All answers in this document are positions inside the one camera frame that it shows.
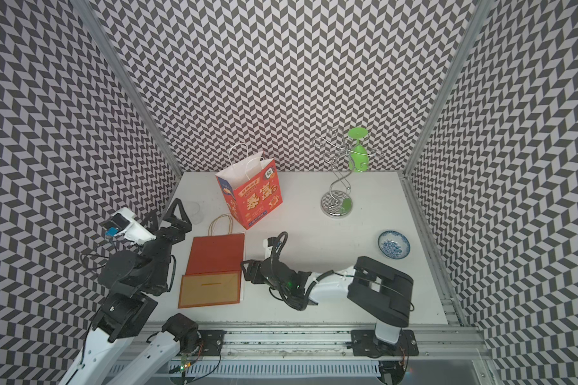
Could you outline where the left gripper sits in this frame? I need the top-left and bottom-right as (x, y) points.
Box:
(143, 200), (193, 292)

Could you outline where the plain red paper bag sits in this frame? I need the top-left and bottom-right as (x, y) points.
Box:
(178, 214), (245, 309)

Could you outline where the white happy every day bag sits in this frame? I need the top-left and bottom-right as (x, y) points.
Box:
(239, 273), (247, 303)

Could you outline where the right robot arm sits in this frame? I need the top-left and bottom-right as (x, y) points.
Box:
(241, 232), (418, 362)

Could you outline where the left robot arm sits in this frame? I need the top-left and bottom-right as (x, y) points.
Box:
(61, 199), (201, 384)

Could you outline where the red printed paper bag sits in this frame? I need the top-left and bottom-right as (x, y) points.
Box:
(215, 142), (283, 230)

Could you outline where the clear plastic cup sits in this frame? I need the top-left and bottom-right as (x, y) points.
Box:
(184, 201), (204, 225)

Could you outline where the blue white ceramic dish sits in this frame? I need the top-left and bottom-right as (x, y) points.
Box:
(377, 230), (411, 260)

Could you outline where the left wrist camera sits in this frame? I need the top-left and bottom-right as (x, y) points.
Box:
(101, 208), (157, 245)

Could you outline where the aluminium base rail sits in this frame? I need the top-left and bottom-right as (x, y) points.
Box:
(95, 321), (492, 385)

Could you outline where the green wire rack stand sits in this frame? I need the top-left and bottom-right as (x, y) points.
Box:
(316, 127), (377, 219)

